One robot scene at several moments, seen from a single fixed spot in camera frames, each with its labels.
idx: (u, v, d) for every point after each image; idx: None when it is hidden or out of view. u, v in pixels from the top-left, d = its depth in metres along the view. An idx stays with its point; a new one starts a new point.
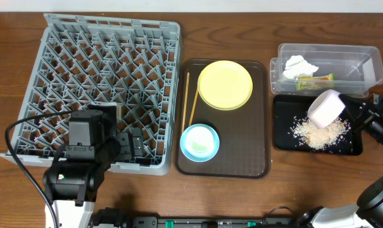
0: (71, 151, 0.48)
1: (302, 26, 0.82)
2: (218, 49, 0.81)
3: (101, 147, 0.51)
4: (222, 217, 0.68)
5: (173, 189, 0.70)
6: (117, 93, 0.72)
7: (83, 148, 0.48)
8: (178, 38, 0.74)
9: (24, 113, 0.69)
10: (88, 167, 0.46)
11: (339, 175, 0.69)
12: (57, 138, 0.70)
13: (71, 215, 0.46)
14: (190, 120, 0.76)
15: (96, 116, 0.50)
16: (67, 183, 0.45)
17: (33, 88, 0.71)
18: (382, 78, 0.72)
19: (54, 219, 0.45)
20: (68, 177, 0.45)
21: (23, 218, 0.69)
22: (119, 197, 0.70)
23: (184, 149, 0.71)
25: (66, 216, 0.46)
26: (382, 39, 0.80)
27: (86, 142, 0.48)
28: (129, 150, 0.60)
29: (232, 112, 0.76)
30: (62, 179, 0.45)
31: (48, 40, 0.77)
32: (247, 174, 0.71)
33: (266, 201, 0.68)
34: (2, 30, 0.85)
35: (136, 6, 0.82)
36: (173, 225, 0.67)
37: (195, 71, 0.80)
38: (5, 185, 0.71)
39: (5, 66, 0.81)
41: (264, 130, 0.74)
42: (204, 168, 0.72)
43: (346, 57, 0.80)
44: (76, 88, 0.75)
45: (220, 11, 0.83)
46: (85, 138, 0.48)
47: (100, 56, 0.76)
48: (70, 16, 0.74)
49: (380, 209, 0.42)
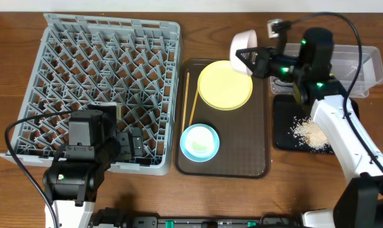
0: (71, 151, 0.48)
1: (302, 25, 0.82)
2: (218, 49, 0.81)
3: (101, 147, 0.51)
4: (222, 217, 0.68)
5: (173, 189, 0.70)
6: (117, 93, 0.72)
7: (84, 149, 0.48)
8: (178, 38, 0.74)
9: (24, 113, 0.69)
10: (88, 167, 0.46)
11: (338, 174, 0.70)
12: (57, 138, 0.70)
13: (71, 216, 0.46)
14: (190, 120, 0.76)
15: (96, 116, 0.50)
16: (67, 183, 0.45)
17: (33, 88, 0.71)
18: (382, 79, 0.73)
19: (54, 220, 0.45)
20: (67, 177, 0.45)
21: (23, 218, 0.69)
22: (119, 197, 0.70)
23: (184, 149, 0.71)
25: (66, 217, 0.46)
26: (382, 40, 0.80)
27: (86, 142, 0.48)
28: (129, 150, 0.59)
29: (231, 112, 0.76)
30: (62, 179, 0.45)
31: (48, 40, 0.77)
32: (247, 174, 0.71)
33: (265, 201, 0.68)
34: (2, 30, 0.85)
35: (135, 6, 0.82)
36: (173, 225, 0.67)
37: (195, 71, 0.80)
38: (5, 185, 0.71)
39: (4, 66, 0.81)
41: (264, 129, 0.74)
42: (204, 168, 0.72)
43: (346, 57, 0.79)
44: (76, 88, 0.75)
45: (219, 11, 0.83)
46: (84, 138, 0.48)
47: (100, 56, 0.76)
48: (70, 16, 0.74)
49: None
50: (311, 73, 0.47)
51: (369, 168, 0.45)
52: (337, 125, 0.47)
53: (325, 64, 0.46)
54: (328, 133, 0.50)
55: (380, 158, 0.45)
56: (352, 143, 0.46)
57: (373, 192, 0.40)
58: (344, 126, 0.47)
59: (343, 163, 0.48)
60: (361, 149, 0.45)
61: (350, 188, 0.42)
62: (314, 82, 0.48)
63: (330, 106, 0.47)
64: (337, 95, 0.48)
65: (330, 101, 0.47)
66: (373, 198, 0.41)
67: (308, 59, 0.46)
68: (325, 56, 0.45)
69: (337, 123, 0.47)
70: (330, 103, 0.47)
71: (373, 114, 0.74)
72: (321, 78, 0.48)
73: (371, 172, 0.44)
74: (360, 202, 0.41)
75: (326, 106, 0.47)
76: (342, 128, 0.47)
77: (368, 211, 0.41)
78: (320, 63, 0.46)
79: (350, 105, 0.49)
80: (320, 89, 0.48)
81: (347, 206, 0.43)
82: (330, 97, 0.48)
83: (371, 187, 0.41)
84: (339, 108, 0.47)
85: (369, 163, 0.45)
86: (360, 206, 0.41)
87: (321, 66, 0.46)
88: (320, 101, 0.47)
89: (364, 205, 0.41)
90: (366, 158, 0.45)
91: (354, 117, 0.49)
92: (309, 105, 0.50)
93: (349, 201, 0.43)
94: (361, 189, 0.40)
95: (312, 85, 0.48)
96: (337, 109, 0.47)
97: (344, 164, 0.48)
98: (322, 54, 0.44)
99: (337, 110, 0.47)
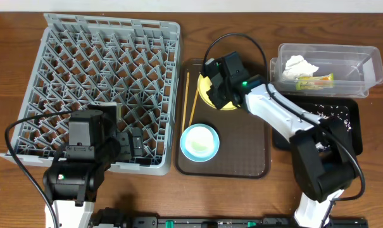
0: (71, 151, 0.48)
1: (302, 26, 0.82)
2: (218, 49, 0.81)
3: (101, 147, 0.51)
4: (222, 217, 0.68)
5: (173, 189, 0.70)
6: (117, 93, 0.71)
7: (83, 149, 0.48)
8: (178, 38, 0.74)
9: (24, 113, 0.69)
10: (88, 167, 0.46)
11: None
12: (57, 138, 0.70)
13: (72, 216, 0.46)
14: (190, 120, 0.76)
15: (96, 116, 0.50)
16: (67, 183, 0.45)
17: (33, 88, 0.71)
18: (382, 78, 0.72)
19: (55, 220, 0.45)
20: (67, 177, 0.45)
21: (23, 218, 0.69)
22: (119, 197, 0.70)
23: (184, 149, 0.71)
25: (66, 217, 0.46)
26: (382, 40, 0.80)
27: (85, 142, 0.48)
28: (129, 150, 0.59)
29: (231, 112, 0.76)
30: (62, 179, 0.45)
31: (48, 40, 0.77)
32: (247, 174, 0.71)
33: (265, 201, 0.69)
34: (2, 30, 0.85)
35: (136, 6, 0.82)
36: (173, 225, 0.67)
37: (195, 71, 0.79)
38: (5, 185, 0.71)
39: (4, 65, 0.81)
41: (264, 130, 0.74)
42: (204, 168, 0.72)
43: (346, 57, 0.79)
44: (76, 88, 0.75)
45: (219, 11, 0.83)
46: (84, 138, 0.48)
47: (100, 56, 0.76)
48: (70, 16, 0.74)
49: (330, 190, 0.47)
50: (235, 78, 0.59)
51: (301, 124, 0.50)
52: (267, 107, 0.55)
53: (240, 69, 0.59)
54: (265, 116, 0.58)
55: (308, 115, 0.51)
56: (282, 116, 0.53)
57: (309, 142, 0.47)
58: (271, 104, 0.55)
59: (285, 133, 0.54)
60: (290, 115, 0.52)
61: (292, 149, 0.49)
62: (238, 85, 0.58)
63: (256, 94, 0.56)
64: (261, 86, 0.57)
65: (256, 90, 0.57)
66: (311, 147, 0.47)
67: (226, 73, 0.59)
68: (237, 64, 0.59)
69: (266, 104, 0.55)
70: (256, 92, 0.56)
71: (373, 114, 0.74)
72: (245, 79, 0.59)
73: (304, 127, 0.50)
74: (303, 156, 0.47)
75: (253, 95, 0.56)
76: (271, 107, 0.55)
77: (314, 162, 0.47)
78: (237, 68, 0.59)
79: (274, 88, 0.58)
80: (245, 87, 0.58)
81: (299, 166, 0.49)
82: (255, 90, 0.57)
83: (306, 139, 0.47)
84: (264, 93, 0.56)
85: (299, 122, 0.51)
86: (304, 159, 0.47)
87: (237, 71, 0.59)
88: (248, 94, 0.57)
89: (307, 155, 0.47)
90: (295, 119, 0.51)
91: (280, 95, 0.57)
92: (243, 102, 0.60)
93: (297, 161, 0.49)
94: (299, 144, 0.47)
95: (238, 87, 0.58)
96: (263, 94, 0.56)
97: (286, 133, 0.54)
98: (232, 64, 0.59)
99: (263, 95, 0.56)
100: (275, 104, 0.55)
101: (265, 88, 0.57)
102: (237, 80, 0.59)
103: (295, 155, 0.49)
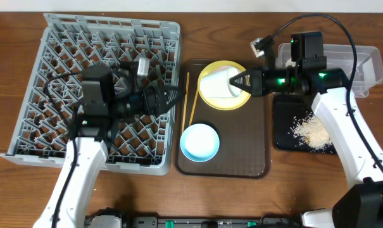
0: (87, 106, 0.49)
1: (302, 26, 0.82)
2: (219, 49, 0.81)
3: (114, 103, 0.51)
4: (222, 217, 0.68)
5: (173, 189, 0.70)
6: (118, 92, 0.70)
7: (97, 103, 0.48)
8: (178, 38, 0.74)
9: (24, 113, 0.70)
10: (103, 122, 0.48)
11: (338, 174, 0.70)
12: (57, 138, 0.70)
13: (88, 147, 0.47)
14: (190, 120, 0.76)
15: (107, 75, 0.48)
16: (87, 127, 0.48)
17: (33, 88, 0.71)
18: (382, 79, 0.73)
19: (74, 149, 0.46)
20: (89, 123, 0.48)
21: (23, 218, 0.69)
22: (119, 197, 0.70)
23: (184, 149, 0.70)
25: (85, 149, 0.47)
26: (382, 40, 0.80)
27: (99, 99, 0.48)
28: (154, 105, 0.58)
29: (232, 113, 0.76)
30: (85, 124, 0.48)
31: (48, 40, 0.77)
32: (247, 174, 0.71)
33: (265, 201, 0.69)
34: (2, 30, 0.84)
35: (136, 6, 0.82)
36: (173, 225, 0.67)
37: (195, 71, 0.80)
38: (5, 185, 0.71)
39: (4, 66, 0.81)
41: (264, 129, 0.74)
42: (204, 168, 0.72)
43: (346, 57, 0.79)
44: (75, 88, 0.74)
45: (219, 11, 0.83)
46: (96, 97, 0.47)
47: (100, 56, 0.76)
48: (70, 16, 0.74)
49: None
50: (307, 63, 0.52)
51: (373, 172, 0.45)
52: (340, 123, 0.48)
53: (318, 56, 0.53)
54: (327, 126, 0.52)
55: None
56: (357, 145, 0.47)
57: (375, 199, 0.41)
58: (345, 122, 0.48)
59: (344, 161, 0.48)
60: (365, 153, 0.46)
61: (351, 194, 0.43)
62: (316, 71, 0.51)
63: (335, 101, 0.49)
64: (342, 88, 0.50)
65: (333, 97, 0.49)
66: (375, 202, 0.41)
67: (302, 53, 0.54)
68: (316, 47, 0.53)
69: (339, 122, 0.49)
70: (335, 99, 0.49)
71: (373, 114, 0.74)
72: (321, 68, 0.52)
73: (375, 177, 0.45)
74: (362, 209, 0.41)
75: (327, 101, 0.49)
76: (347, 126, 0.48)
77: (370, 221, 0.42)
78: (313, 52, 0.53)
79: (354, 101, 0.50)
80: (321, 80, 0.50)
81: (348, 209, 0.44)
82: (333, 90, 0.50)
83: (374, 193, 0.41)
84: (343, 104, 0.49)
85: (373, 168, 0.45)
86: (362, 214, 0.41)
87: (314, 56, 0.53)
88: (323, 94, 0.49)
89: (365, 210, 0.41)
90: (371, 162, 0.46)
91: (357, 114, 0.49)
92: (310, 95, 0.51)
93: (350, 204, 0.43)
94: (363, 195, 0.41)
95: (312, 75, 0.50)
96: (340, 105, 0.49)
97: (346, 164, 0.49)
98: (311, 44, 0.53)
99: (340, 107, 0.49)
100: (352, 126, 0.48)
101: (345, 97, 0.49)
102: (310, 65, 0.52)
103: (351, 202, 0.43)
